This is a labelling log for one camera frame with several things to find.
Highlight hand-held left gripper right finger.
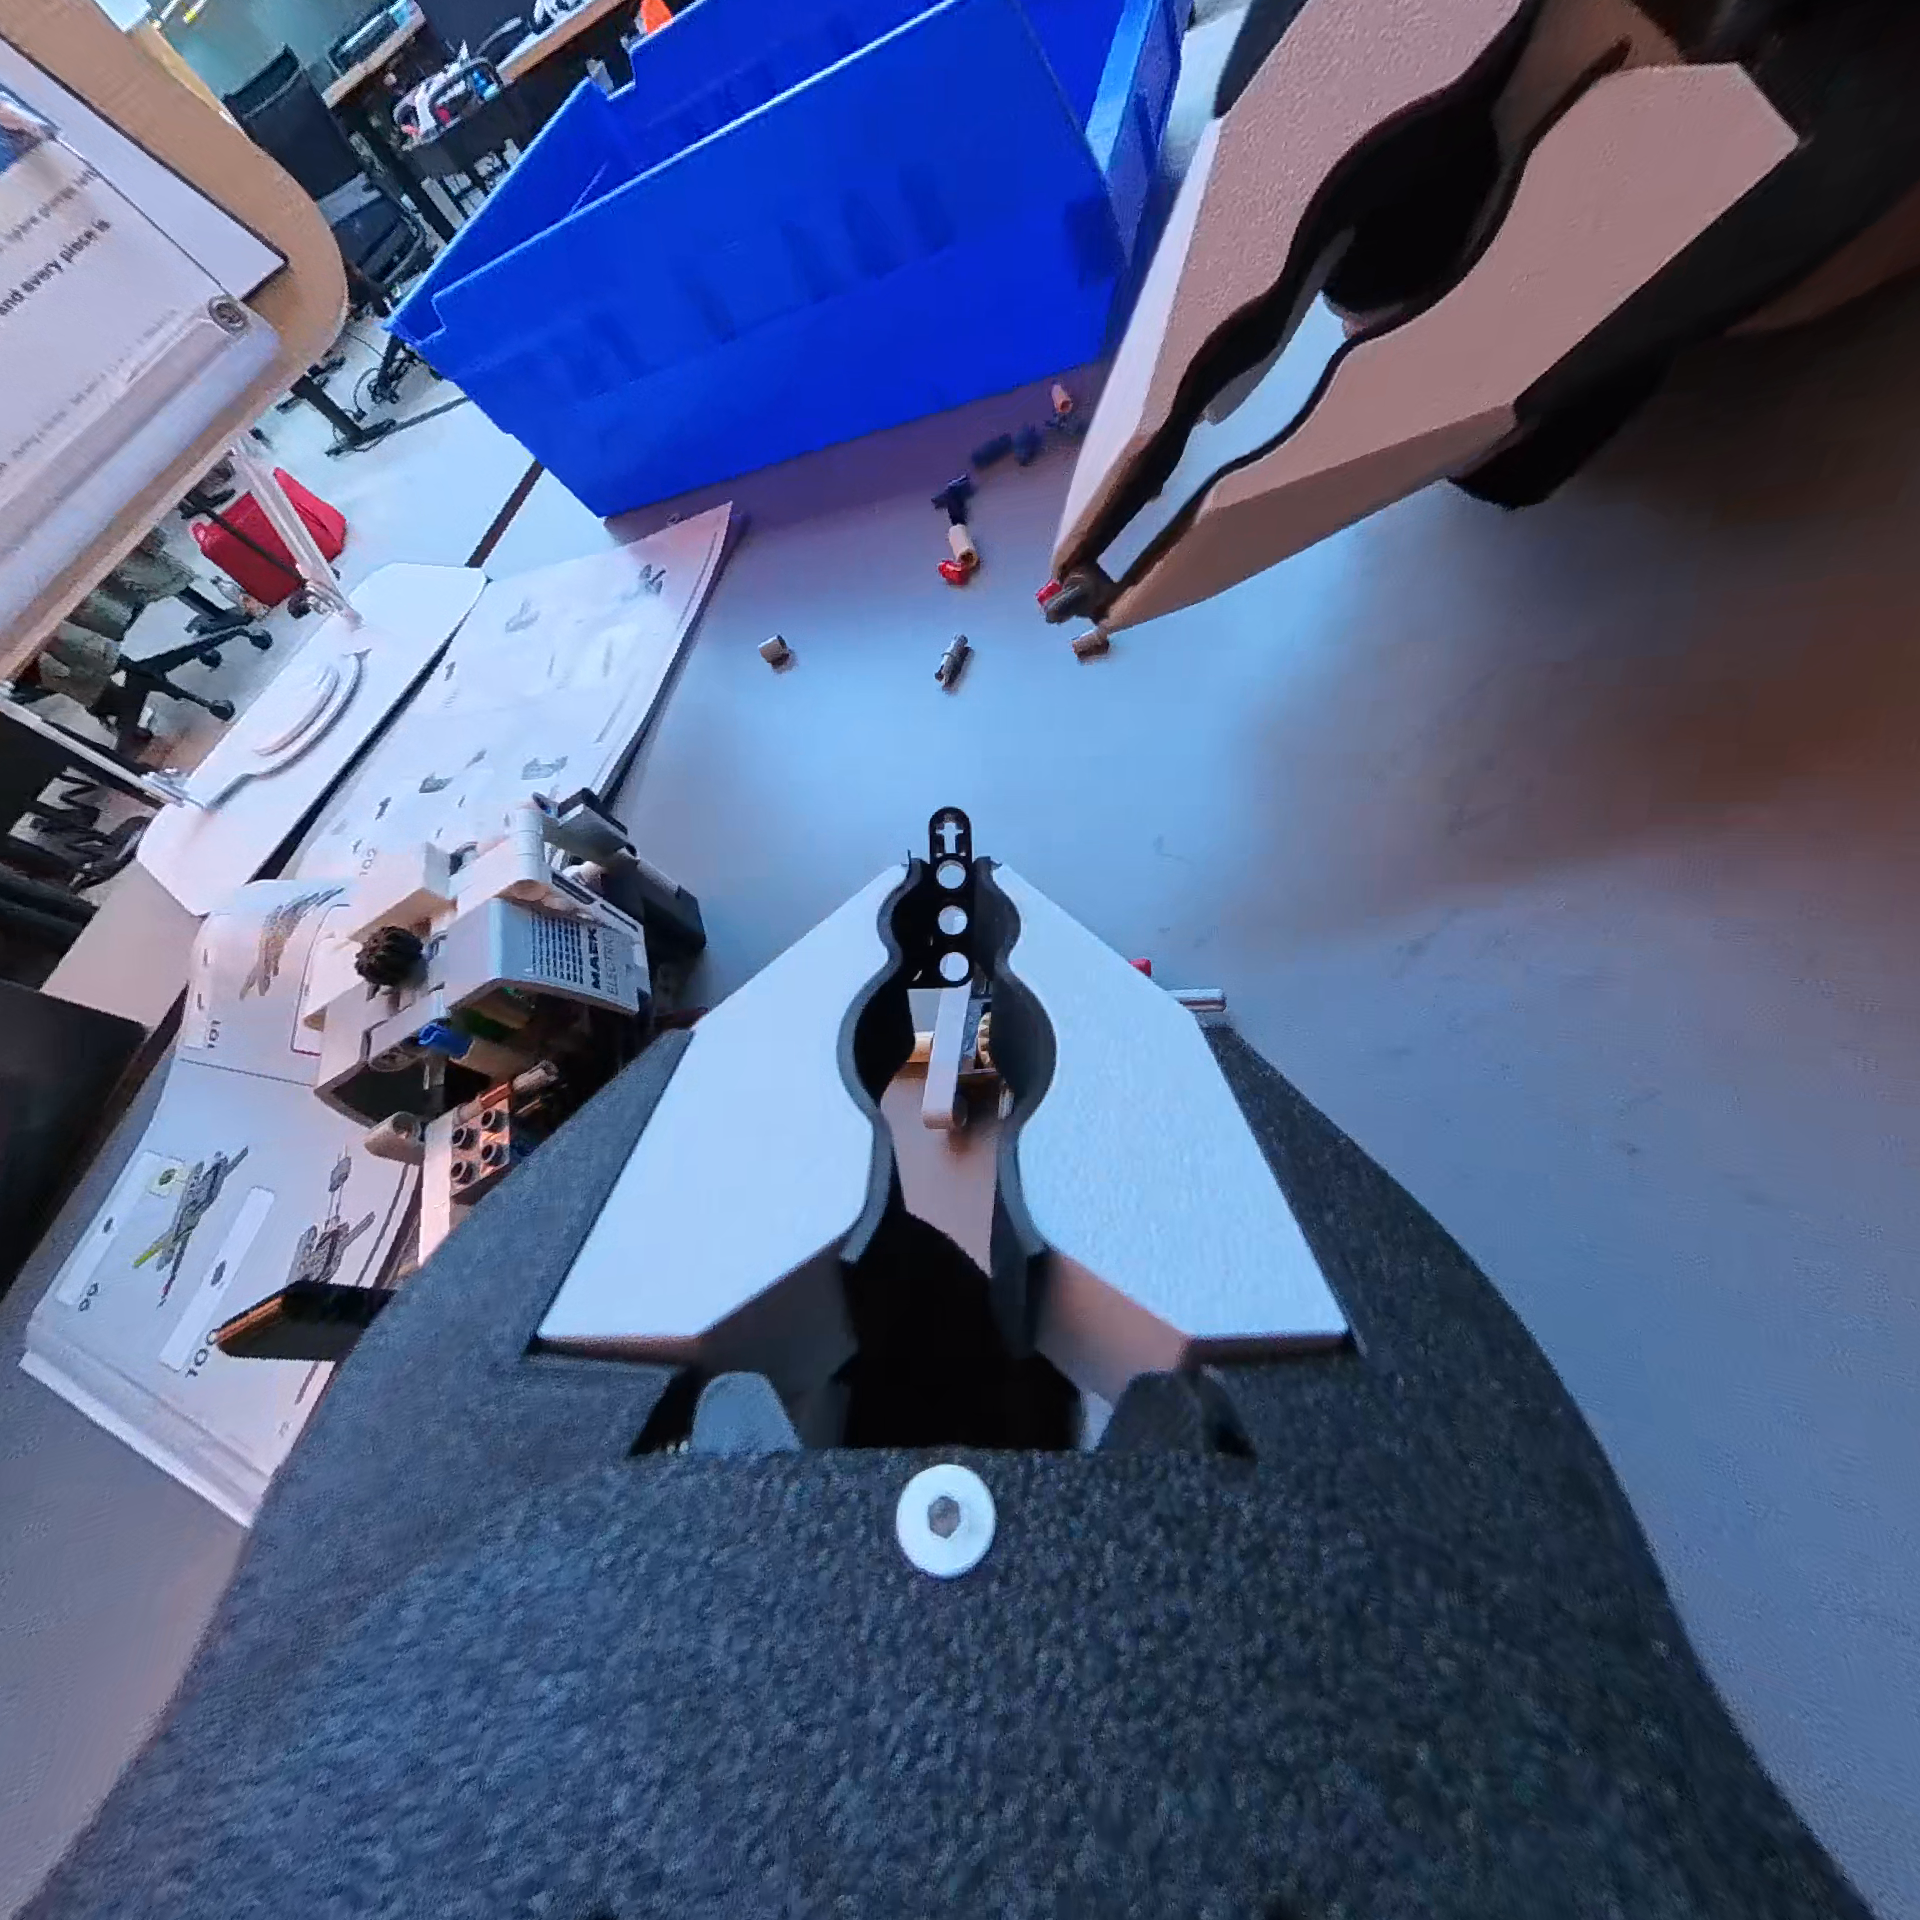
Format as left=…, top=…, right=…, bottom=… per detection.
left=978, top=863, right=1355, bottom=1446

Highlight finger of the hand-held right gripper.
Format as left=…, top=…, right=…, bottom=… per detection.
left=1095, top=42, right=1801, bottom=637
left=1047, top=0, right=1547, bottom=617

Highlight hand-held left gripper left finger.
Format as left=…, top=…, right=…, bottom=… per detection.
left=535, top=863, right=932, bottom=1446

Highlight grey black lego gear assembly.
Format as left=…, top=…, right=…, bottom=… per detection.
left=900, top=951, right=1226, bottom=1134

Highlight black L-shaped lego beam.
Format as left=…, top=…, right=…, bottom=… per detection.
left=928, top=805, right=999, bottom=993

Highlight white black lego truck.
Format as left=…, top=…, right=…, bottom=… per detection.
left=210, top=792, right=711, bottom=1361

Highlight scattered small lego pieces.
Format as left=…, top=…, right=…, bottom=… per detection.
left=756, top=383, right=1121, bottom=693

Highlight blue plastic bin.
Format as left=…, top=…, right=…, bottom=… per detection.
left=386, top=0, right=1194, bottom=519

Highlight open instruction booklet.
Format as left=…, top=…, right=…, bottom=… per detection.
left=23, top=504, right=737, bottom=1525

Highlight white metal laptop stand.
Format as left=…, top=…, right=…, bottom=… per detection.
left=0, top=0, right=490, bottom=917

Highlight background desk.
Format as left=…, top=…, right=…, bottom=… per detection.
left=323, top=0, right=647, bottom=115

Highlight red container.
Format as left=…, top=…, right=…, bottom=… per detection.
left=193, top=469, right=348, bottom=609

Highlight black office chair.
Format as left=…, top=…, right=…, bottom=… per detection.
left=225, top=47, right=437, bottom=302

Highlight printed instruction sheet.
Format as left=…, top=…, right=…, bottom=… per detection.
left=0, top=37, right=289, bottom=602

